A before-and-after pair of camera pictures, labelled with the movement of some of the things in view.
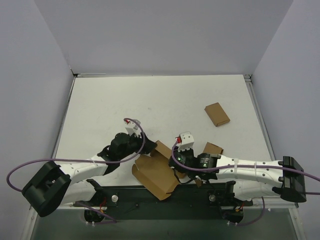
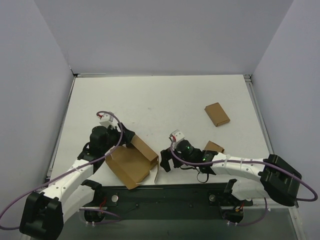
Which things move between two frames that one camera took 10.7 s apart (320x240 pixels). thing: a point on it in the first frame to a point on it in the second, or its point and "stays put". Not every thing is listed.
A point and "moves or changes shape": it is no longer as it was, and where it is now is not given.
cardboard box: (210, 148) stays put
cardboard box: (216, 114) stays put
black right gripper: (173, 163) to (168, 156)
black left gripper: (147, 145) to (124, 135)
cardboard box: (154, 172) moves or changes shape
